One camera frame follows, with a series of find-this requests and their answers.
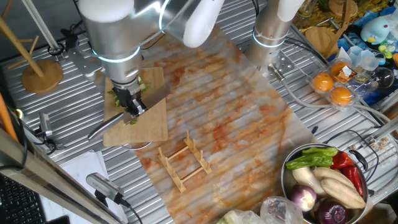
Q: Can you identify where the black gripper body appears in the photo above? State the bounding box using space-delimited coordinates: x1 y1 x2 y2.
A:
112 79 141 106

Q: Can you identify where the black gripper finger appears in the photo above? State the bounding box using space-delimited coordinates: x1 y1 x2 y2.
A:
132 96 149 116
123 101 137 116

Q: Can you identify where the steel kitchen knife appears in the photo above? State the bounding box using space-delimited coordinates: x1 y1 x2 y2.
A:
87 83 171 141

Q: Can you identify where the bamboo cutting board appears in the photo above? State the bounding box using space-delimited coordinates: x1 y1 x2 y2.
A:
102 67 169 152

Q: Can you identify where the wooden dish rack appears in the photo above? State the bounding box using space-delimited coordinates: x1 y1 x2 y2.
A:
157 129 213 194

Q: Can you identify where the white paper sheet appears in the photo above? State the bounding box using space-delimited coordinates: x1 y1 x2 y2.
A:
40 151 129 224

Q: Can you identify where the wooden mug tree stand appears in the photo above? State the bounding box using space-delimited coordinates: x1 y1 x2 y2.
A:
0 0 65 95

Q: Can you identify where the orange tube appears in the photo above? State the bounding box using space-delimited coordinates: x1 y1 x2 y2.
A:
0 93 19 142

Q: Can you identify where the black keyboard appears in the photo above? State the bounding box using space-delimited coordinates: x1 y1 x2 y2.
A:
0 174 47 224

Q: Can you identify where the plastic bag with cabbage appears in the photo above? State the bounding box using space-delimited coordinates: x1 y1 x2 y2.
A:
216 208 265 224

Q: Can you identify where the stainless steel pot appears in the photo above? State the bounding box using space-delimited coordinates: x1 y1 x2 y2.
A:
280 142 371 224

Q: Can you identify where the clear plastic bag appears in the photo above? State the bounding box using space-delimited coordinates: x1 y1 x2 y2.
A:
261 195 305 224

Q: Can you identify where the long green pepper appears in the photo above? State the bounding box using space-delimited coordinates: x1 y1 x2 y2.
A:
285 154 334 171

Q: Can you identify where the white radish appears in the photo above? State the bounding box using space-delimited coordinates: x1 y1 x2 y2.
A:
292 167 326 197

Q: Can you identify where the short green pepper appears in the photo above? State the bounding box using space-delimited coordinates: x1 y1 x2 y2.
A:
302 146 339 157

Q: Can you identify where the pale purple onion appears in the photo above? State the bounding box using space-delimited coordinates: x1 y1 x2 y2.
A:
289 184 318 213

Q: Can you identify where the wooden stand with round base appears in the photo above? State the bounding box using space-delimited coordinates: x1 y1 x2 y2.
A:
304 0 354 59

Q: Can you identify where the orange fruit with label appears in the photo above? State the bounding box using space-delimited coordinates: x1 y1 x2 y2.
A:
330 61 357 84

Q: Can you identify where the beige sweet potato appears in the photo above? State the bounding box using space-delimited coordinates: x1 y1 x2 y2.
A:
320 177 366 210
312 167 355 189

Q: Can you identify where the wide red pepper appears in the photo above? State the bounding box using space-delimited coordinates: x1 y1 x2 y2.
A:
330 151 354 170

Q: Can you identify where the dark red onion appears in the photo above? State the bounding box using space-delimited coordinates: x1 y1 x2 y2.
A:
315 198 349 224

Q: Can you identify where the clear plastic fruit container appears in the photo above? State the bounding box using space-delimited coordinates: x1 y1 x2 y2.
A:
307 57 379 112

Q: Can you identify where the round wooden disc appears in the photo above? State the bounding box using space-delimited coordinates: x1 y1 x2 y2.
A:
328 0 358 18

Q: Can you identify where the long red pepper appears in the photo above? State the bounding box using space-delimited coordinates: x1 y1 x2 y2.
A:
341 166 364 197

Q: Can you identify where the clear plastic cup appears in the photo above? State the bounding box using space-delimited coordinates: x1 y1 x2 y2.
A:
347 45 381 72

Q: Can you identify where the round glass bowl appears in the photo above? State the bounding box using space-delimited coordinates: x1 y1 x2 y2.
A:
371 67 396 90

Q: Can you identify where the blue plush toy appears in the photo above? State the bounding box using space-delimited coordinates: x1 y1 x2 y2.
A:
360 17 391 46

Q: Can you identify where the green yellow toy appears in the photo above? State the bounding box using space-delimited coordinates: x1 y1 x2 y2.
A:
377 43 394 60

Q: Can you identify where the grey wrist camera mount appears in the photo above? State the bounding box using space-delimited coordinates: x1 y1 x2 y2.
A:
60 27 105 82

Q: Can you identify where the grey camera with black cable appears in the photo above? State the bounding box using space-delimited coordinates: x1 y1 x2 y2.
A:
86 172 144 224

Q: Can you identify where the small grey mounted camera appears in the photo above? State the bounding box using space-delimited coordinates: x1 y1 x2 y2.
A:
33 111 65 152

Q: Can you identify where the silver pole with black ring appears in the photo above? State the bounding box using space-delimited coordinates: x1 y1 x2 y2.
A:
21 0 67 62

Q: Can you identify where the aluminium frame beam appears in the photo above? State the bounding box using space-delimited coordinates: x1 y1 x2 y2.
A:
0 128 123 224

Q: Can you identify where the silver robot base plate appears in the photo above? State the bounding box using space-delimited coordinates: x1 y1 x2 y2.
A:
257 51 295 78

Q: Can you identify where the grey hose with metal connector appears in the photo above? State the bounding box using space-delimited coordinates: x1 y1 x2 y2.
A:
267 63 391 123

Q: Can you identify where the black base cable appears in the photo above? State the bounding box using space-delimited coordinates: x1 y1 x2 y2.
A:
284 36 330 67

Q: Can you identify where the black cable near pot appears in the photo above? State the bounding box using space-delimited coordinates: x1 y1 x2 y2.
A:
323 129 381 183

